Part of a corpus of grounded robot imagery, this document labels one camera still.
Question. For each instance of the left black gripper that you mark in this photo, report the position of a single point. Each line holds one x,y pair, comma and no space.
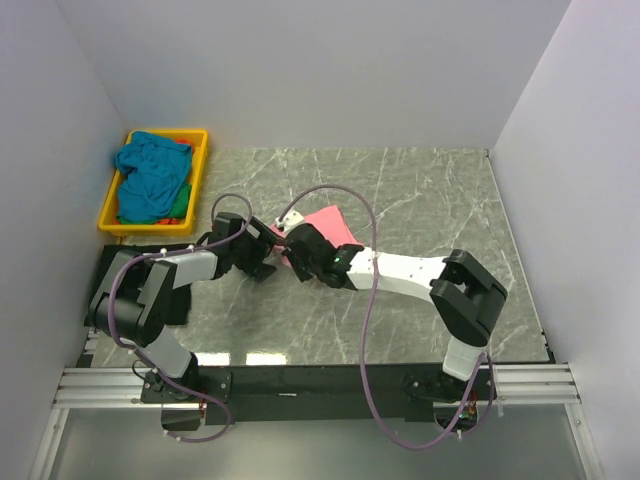
263,245

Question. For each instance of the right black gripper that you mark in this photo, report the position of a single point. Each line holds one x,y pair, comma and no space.
302,274

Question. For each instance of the pink t shirt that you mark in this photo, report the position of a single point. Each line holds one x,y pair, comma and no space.
330,223

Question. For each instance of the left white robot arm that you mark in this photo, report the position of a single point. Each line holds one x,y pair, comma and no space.
134,300

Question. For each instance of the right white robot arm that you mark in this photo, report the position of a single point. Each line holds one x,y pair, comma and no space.
467,297

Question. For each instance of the green t shirt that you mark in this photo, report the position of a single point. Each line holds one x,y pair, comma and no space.
139,212

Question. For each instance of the folded black t shirt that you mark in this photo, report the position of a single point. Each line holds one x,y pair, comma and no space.
180,300

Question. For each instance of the teal t shirt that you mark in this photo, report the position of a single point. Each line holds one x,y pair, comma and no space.
154,168

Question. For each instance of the black base beam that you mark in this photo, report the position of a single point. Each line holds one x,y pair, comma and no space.
411,391

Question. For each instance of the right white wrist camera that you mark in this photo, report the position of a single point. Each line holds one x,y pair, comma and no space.
289,221

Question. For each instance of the aluminium rail frame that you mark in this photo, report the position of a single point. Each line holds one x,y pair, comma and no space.
112,388

